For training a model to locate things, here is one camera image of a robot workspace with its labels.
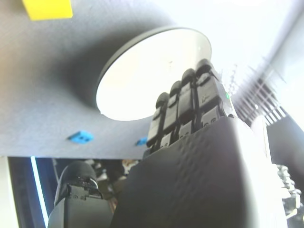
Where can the white plate with dark rim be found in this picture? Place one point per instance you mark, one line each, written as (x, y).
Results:
(142, 78)

